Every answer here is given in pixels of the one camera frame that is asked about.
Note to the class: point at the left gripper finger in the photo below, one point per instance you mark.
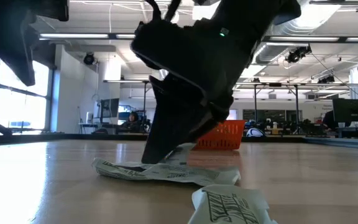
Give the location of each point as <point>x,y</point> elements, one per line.
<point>14,59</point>

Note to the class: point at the black computer monitor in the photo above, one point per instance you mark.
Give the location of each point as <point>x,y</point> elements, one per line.
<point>351,110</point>
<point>109,107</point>

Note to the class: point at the long ceiling light strip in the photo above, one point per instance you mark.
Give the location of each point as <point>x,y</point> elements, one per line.
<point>73,35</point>
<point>303,39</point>
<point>125,36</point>

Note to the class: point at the person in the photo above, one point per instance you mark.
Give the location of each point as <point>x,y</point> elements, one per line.
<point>328,119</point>
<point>132,119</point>

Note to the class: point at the white blue round object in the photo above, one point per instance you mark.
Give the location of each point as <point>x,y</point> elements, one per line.
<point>255,132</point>

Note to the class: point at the black round ceiling spotlight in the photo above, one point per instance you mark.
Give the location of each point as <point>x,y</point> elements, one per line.
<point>89,58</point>

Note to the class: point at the black metal frame stand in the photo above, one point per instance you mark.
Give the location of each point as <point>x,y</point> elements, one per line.
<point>275,84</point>
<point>145,93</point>

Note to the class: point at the white green sweetener packet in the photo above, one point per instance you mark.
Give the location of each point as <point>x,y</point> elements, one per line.
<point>182,152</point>
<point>197,177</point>
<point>228,207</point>
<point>113,169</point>

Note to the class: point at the large bright window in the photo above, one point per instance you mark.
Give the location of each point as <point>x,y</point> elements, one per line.
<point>20,102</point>

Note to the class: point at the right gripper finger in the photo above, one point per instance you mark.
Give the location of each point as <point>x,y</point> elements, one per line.
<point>172,124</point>

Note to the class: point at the black ceiling track light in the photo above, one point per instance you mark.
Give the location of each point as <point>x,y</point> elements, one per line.
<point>298,53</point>

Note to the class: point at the orange slotted plastic basket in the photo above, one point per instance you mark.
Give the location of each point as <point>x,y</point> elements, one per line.
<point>228,135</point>

